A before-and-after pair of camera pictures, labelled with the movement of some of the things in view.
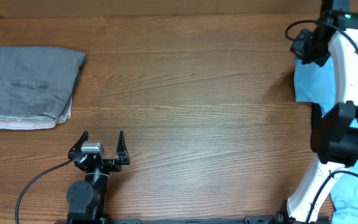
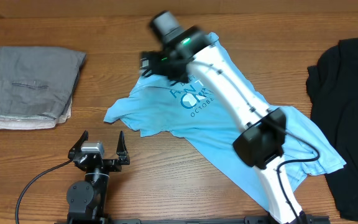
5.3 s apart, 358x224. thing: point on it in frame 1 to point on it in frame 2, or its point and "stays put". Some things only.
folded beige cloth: [7, 121] stays put
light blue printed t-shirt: [353, 189] to [187, 104]
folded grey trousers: [30, 81] stays put
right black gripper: [297, 49] to [159, 70]
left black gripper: [114, 165] stays put
